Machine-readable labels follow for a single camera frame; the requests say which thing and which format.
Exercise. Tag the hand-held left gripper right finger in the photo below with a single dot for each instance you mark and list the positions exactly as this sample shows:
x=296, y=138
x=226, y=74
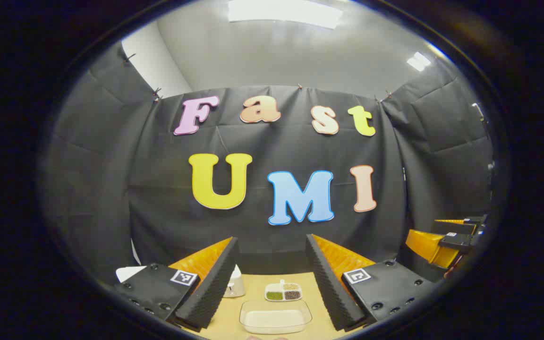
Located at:
x=328, y=293

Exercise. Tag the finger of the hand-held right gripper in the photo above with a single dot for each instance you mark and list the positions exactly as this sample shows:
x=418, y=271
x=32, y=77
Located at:
x=456, y=242
x=451, y=228

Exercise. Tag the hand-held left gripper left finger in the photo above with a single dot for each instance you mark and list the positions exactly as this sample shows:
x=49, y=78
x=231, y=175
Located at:
x=213, y=293

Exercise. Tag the white toaster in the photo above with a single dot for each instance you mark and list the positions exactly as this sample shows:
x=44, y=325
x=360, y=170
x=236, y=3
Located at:
x=236, y=285

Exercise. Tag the white divided bean dish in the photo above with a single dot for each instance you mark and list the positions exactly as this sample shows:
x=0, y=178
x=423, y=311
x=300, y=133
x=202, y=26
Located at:
x=282, y=293

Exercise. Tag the black backdrop cloth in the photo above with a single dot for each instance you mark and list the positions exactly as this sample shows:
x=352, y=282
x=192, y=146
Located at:
x=158, y=189

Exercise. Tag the small ceiling light panel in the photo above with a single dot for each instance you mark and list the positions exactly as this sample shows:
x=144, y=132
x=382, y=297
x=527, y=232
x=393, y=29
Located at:
x=418, y=61

